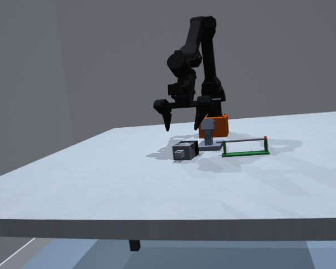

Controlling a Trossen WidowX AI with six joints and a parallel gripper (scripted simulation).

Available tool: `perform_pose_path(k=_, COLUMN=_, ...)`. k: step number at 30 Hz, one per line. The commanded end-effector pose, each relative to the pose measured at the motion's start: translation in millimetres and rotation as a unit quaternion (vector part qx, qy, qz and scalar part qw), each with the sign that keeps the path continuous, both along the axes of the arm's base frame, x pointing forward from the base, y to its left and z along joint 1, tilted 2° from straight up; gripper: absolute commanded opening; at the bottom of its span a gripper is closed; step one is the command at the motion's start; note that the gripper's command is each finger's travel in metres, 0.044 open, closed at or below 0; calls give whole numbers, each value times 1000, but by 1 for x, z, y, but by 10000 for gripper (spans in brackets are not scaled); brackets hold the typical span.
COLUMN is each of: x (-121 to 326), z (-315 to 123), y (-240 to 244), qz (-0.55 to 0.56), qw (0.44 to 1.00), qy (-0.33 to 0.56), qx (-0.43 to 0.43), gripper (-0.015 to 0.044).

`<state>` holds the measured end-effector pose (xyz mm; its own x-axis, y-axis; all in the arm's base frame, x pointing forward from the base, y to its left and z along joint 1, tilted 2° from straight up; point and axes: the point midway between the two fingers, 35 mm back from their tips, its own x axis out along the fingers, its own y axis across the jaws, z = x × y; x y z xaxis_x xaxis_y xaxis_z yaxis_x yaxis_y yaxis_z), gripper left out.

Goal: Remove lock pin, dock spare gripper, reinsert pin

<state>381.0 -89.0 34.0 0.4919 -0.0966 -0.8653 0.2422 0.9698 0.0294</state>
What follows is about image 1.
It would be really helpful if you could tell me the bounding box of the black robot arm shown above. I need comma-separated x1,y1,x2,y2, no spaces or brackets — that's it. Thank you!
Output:
167,16,226,117

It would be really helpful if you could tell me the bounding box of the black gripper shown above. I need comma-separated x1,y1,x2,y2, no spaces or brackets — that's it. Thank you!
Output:
153,83,215,132

